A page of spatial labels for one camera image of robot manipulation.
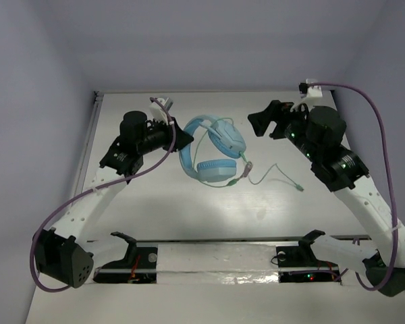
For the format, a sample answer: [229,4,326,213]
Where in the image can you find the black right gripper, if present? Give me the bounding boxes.
[247,98,319,161]

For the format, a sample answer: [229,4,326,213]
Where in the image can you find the light blue headphones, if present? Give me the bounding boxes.
[179,115,246,188]

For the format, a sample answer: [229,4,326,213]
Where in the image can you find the green headphone cable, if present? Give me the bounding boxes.
[192,116,305,193]

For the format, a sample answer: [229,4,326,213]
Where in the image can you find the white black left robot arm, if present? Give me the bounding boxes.
[29,111,194,292]

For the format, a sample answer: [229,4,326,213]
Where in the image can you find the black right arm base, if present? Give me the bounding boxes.
[270,230,341,284]

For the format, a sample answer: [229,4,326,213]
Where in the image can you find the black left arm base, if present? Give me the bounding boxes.
[92,232,158,284]

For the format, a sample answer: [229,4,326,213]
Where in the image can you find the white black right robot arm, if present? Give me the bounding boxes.
[248,100,405,297]

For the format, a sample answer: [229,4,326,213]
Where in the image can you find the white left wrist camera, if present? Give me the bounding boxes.
[149,97,173,124]

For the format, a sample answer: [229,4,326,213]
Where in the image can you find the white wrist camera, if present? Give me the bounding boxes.
[149,97,173,124]
[298,78,323,109]

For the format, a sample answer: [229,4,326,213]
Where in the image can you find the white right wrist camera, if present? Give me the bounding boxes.
[298,78,323,109]

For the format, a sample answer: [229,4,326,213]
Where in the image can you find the silver foil base rail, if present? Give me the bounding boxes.
[96,238,385,285]

